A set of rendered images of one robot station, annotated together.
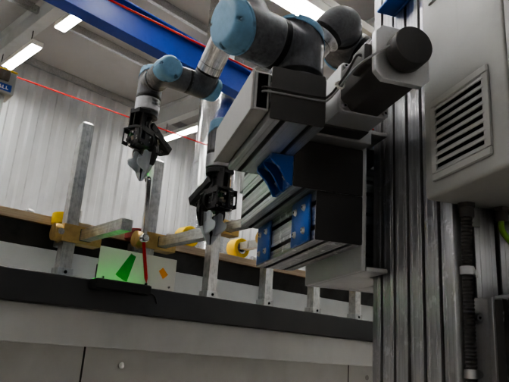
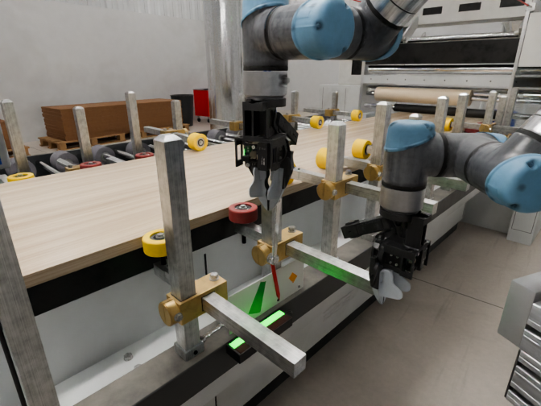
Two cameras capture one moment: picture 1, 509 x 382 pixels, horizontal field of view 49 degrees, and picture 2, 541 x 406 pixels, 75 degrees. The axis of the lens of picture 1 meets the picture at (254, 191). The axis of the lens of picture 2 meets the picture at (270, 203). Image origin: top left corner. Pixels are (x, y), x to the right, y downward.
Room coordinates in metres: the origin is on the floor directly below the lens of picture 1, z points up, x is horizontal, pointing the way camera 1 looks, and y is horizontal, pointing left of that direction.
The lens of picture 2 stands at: (0.93, 0.40, 1.26)
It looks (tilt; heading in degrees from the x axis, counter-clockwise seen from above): 21 degrees down; 354
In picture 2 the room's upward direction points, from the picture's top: straight up
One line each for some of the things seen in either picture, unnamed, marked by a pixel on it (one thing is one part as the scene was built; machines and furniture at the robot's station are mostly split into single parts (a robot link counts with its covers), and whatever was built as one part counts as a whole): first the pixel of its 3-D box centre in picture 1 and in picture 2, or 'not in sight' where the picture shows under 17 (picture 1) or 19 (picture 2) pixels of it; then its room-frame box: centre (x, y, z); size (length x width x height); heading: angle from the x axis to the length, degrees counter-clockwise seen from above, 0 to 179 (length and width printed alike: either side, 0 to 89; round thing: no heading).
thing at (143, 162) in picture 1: (142, 164); (272, 191); (1.55, 0.33, 1.05); 0.06 x 0.03 x 0.09; 150
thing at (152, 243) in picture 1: (153, 242); (277, 246); (1.71, 0.30, 0.85); 0.14 x 0.06 x 0.05; 130
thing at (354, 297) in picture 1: (355, 267); (434, 154); (2.33, -0.45, 0.92); 0.04 x 0.04 x 0.48; 40
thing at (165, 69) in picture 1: (169, 74); (317, 31); (1.48, 0.28, 1.31); 0.11 x 0.11 x 0.08; 32
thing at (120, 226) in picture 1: (88, 235); (216, 307); (1.52, 0.45, 0.82); 0.44 x 0.03 x 0.04; 40
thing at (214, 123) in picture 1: (222, 139); (409, 154); (1.50, 0.10, 1.12); 0.09 x 0.08 x 0.11; 81
